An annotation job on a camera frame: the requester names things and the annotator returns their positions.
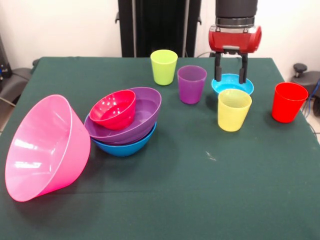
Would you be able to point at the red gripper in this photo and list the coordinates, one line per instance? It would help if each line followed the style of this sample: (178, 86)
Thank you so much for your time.
(235, 40)

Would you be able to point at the small light blue bowl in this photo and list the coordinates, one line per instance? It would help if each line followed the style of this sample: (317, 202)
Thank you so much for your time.
(230, 83)

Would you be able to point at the purple cup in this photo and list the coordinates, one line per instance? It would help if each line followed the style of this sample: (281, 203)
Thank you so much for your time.
(191, 91)

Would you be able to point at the yellow cup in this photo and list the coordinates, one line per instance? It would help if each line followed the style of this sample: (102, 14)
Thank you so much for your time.
(233, 116)

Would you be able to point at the large purple bowl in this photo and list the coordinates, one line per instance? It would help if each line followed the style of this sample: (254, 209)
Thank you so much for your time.
(145, 112)

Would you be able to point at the small crimson bowl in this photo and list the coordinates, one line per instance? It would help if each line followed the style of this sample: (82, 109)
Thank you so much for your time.
(115, 115)

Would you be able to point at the large blue bowl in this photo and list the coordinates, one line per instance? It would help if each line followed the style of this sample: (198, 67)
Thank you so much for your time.
(123, 150)

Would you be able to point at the large pink bowl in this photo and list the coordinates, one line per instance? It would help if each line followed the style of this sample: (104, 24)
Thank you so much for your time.
(50, 150)

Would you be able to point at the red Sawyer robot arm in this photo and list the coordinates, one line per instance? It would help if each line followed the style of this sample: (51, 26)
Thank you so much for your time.
(236, 11)

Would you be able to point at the green cup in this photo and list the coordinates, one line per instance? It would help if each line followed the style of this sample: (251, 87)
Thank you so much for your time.
(163, 72)

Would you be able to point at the red cup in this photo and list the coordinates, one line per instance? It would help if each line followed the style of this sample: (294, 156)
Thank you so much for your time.
(287, 107)

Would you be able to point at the black knob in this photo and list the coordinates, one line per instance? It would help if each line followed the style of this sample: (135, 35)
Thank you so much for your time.
(300, 67)

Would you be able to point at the dark green table cloth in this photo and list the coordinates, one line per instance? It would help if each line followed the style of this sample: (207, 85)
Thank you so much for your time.
(160, 187)

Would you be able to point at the black equipment box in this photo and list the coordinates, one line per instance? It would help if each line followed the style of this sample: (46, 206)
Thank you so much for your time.
(3, 65)

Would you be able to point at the black pedestal leg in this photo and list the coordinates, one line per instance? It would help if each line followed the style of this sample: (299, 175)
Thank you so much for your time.
(15, 80)
(312, 77)

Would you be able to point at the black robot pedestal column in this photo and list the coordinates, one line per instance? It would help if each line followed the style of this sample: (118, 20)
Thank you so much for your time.
(155, 25)

